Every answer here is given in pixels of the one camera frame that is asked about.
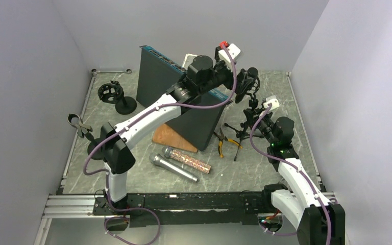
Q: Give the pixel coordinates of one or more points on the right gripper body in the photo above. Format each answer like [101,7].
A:
[266,124]

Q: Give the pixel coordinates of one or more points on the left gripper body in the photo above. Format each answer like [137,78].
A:
[222,75]

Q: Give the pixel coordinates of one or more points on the black tripod shock mount stand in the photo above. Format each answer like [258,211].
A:
[242,134]

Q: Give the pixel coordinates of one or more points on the rhinestone microphone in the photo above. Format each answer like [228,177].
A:
[188,160]

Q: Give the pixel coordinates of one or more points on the silver microphone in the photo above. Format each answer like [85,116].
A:
[160,161]

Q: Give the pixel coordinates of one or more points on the shock mount desk stand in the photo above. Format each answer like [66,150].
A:
[113,93]

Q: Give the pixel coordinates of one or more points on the clip desk mic stand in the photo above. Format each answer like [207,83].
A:
[83,131]

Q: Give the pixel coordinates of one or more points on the black condenser microphone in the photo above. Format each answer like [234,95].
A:
[251,73]

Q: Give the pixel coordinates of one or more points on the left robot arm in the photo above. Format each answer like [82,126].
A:
[202,75]

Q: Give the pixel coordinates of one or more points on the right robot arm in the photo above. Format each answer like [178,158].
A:
[316,219]

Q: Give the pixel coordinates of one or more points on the wooden board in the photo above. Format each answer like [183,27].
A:
[165,135]

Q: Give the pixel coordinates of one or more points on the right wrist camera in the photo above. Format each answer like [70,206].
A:
[271,102]

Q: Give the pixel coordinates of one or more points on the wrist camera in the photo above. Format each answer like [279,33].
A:
[227,52]
[271,102]

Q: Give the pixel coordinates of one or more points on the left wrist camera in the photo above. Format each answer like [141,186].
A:
[227,52]

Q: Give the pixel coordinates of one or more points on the dark network switch box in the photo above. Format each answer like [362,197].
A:
[157,73]

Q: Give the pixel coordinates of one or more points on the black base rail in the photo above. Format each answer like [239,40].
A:
[145,209]

